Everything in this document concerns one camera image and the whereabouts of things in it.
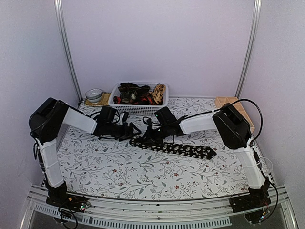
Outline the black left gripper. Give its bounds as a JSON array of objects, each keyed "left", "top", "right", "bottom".
[{"left": 106, "top": 122, "right": 142, "bottom": 141}]

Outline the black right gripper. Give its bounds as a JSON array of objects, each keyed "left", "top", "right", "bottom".
[{"left": 140, "top": 124, "right": 170, "bottom": 146}]

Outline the white plastic basket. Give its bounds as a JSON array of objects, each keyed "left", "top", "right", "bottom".
[{"left": 108, "top": 82, "right": 169, "bottom": 116}]

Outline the black white floral tie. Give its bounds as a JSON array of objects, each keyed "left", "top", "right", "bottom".
[{"left": 129, "top": 137, "right": 217, "bottom": 160}]

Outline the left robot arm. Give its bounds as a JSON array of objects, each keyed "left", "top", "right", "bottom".
[{"left": 28, "top": 97, "right": 141, "bottom": 207}]

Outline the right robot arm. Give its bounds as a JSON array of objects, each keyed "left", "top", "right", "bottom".
[{"left": 142, "top": 103, "right": 275, "bottom": 212}]

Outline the red navy striped tie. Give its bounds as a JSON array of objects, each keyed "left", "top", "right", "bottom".
[{"left": 113, "top": 95, "right": 156, "bottom": 105}]

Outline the dark floral brown tie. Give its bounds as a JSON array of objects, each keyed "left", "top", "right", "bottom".
[{"left": 118, "top": 83, "right": 150, "bottom": 99}]

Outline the woven bamboo mat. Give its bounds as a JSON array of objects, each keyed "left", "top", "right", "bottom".
[{"left": 84, "top": 92, "right": 111, "bottom": 106}]

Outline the yellow beetle print tie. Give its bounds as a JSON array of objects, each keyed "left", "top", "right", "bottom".
[{"left": 152, "top": 84, "right": 166, "bottom": 105}]

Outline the patterned ceramic bowl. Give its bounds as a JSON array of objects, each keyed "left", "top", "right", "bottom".
[{"left": 85, "top": 88, "right": 102, "bottom": 104}]

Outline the wooden divided box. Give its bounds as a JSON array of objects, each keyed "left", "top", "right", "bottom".
[{"left": 215, "top": 96, "right": 255, "bottom": 133}]

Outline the clear plastic cup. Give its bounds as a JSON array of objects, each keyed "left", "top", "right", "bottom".
[{"left": 260, "top": 157, "right": 274, "bottom": 176}]

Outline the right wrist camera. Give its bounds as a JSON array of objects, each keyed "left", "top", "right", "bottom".
[{"left": 143, "top": 116, "right": 154, "bottom": 128}]

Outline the front aluminium rail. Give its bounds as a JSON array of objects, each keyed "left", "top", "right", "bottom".
[{"left": 20, "top": 185, "right": 299, "bottom": 229}]

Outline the left aluminium frame post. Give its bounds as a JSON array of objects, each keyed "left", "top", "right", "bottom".
[{"left": 54, "top": 0, "right": 83, "bottom": 102}]

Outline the aluminium frame post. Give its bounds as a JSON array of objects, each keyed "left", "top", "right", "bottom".
[
  {"left": 54, "top": 0, "right": 83, "bottom": 102},
  {"left": 235, "top": 0, "right": 262, "bottom": 98}
]

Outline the right aluminium frame post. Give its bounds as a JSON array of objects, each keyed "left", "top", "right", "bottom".
[{"left": 235, "top": 0, "right": 262, "bottom": 98}]

